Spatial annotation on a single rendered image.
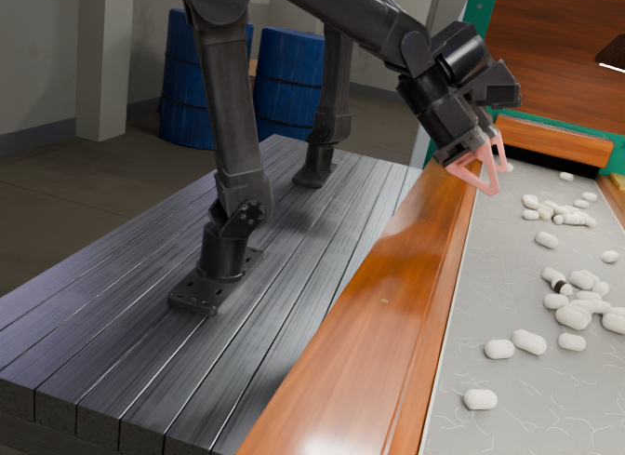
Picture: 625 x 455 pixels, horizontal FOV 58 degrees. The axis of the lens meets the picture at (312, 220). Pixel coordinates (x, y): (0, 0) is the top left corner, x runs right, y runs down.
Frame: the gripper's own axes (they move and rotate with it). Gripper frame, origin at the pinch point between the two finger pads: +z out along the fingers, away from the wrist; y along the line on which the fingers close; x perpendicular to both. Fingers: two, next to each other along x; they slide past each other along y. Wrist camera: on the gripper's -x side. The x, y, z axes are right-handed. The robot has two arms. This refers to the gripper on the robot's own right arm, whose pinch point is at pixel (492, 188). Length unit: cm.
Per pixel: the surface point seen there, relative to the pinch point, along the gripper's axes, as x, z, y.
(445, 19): 30, -76, 679
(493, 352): 5.6, 9.6, -25.8
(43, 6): 160, -172, 175
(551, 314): 1.6, 16.0, -9.7
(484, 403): 6.0, 9.1, -35.3
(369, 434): 10.6, 1.6, -46.1
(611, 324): -3.8, 20.5, -9.7
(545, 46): -19, -7, 86
